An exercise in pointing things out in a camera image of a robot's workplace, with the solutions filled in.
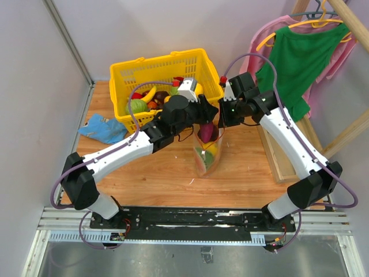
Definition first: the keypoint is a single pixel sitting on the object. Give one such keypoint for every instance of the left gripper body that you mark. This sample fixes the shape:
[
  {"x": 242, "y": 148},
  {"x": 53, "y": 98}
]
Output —
[{"x": 194, "y": 114}]

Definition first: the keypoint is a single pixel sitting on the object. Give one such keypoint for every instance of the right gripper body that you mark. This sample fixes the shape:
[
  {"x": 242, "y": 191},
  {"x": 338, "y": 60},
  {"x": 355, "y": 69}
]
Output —
[{"x": 232, "y": 112}]

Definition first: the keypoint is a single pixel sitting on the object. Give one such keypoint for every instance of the clear zip top bag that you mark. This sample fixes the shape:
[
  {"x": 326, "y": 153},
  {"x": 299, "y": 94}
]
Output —
[{"x": 219, "y": 140}]

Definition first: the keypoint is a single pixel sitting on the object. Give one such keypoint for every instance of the yellow lemon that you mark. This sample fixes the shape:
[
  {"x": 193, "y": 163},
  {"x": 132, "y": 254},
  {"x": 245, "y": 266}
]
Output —
[{"x": 212, "y": 148}]

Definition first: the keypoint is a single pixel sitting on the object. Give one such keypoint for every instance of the watermelon slice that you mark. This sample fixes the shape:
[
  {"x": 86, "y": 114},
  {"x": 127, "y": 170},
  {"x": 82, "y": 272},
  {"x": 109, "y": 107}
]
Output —
[{"x": 203, "y": 160}]

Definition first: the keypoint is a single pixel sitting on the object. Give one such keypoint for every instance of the yellow plastic basket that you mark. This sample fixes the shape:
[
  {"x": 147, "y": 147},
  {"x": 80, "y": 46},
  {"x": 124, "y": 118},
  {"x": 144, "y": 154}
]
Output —
[{"x": 126, "y": 76}]

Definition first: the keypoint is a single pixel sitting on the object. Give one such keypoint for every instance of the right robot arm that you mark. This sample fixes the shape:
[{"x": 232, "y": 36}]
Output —
[{"x": 314, "y": 171}]

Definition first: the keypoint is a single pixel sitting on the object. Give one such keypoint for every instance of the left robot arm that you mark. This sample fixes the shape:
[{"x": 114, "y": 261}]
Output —
[{"x": 81, "y": 173}]

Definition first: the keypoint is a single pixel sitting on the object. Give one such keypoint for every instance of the green tank top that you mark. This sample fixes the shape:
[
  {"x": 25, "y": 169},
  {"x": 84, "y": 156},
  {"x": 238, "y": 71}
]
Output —
[{"x": 299, "y": 58}]

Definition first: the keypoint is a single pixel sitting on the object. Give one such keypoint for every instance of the red chili pepper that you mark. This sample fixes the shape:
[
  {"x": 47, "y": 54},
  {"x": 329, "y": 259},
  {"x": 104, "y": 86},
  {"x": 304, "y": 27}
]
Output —
[{"x": 180, "y": 79}]

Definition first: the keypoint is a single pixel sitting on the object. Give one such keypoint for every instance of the small orange fruit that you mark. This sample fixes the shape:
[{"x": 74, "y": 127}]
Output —
[{"x": 152, "y": 105}]

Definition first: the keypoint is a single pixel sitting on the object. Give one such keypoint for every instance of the yellow banana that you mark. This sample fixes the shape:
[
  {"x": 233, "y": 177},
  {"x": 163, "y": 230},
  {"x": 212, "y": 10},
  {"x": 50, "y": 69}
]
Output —
[{"x": 147, "y": 96}]

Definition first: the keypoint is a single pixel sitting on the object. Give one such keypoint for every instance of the green cabbage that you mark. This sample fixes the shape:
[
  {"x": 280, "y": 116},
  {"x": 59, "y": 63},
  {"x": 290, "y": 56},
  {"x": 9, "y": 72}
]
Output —
[{"x": 136, "y": 106}]

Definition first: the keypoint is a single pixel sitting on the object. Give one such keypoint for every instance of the pink shirt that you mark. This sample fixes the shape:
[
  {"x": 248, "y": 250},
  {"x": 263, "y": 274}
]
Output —
[{"x": 263, "y": 71}]

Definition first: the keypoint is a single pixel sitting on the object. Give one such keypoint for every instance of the blue cloth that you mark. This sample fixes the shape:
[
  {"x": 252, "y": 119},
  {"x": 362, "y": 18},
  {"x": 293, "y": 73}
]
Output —
[{"x": 104, "y": 130}]

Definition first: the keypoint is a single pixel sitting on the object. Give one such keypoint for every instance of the yellow clothes hanger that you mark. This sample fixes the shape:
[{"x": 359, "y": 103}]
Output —
[{"x": 315, "y": 23}]

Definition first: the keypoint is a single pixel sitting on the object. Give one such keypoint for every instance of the wooden clothes rack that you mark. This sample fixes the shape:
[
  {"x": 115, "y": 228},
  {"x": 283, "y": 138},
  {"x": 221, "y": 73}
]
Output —
[{"x": 337, "y": 123}]

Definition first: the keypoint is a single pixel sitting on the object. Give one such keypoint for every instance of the grey clothes hanger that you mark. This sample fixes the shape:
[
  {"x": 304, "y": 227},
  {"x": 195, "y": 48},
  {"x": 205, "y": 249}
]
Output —
[{"x": 305, "y": 9}]

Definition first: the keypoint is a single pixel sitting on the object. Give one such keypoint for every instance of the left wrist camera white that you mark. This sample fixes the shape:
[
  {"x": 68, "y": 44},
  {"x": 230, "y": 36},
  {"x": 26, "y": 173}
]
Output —
[{"x": 188, "y": 89}]

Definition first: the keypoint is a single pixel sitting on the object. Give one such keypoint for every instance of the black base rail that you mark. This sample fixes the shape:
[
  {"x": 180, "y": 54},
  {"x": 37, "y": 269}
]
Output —
[{"x": 165, "y": 224}]

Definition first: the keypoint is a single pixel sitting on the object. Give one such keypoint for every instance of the aluminium frame post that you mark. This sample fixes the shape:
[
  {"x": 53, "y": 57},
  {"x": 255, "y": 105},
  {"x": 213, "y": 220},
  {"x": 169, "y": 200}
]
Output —
[{"x": 65, "y": 34}]

